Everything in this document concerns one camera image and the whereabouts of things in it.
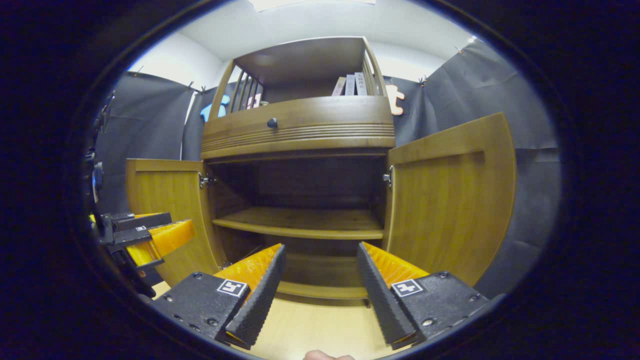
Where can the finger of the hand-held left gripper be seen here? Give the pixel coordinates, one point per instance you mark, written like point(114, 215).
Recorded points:
point(167, 237)
point(142, 221)

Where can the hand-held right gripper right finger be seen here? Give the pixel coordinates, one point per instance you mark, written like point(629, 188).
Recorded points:
point(380, 300)

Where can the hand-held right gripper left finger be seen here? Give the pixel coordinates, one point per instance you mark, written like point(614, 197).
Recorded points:
point(257, 300)

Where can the wooden cabinet door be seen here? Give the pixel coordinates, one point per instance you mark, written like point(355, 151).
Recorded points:
point(450, 200)
point(165, 192)

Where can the metal door hinge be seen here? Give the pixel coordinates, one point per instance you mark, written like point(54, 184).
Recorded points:
point(204, 180)
point(388, 177)

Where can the wooden inner shelf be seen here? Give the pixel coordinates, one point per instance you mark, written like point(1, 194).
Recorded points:
point(300, 222)

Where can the black backdrop cloth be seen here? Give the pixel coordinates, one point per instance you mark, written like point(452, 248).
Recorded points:
point(145, 120)

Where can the black round drawer knob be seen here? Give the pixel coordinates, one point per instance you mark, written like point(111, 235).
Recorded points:
point(272, 122)

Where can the large ceiling light panel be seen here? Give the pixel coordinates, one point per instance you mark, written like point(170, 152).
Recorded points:
point(310, 4)

